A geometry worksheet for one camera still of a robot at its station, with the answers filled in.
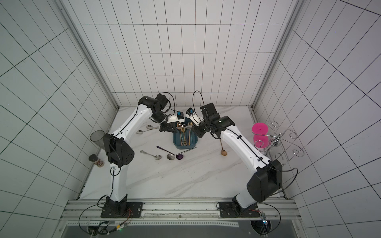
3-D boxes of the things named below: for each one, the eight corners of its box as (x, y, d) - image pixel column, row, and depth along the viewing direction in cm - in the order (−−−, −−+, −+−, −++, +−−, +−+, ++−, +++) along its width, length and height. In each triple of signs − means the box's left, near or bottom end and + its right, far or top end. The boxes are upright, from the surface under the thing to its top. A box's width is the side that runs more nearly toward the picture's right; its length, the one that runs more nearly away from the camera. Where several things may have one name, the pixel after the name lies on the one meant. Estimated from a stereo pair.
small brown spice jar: (95, 167, 90) (86, 160, 82) (98, 161, 92) (90, 154, 85) (103, 167, 90) (95, 160, 82) (105, 161, 92) (97, 154, 85)
